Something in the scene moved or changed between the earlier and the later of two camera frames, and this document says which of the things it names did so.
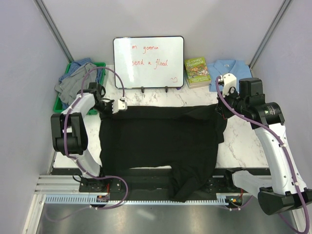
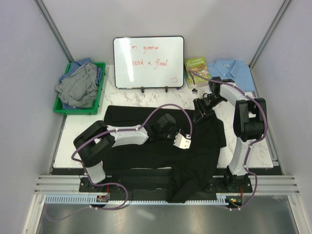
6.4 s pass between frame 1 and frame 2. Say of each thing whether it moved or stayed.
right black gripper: moved
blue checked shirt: stayed
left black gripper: moved
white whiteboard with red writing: stayed
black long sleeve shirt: stayed
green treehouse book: stayed
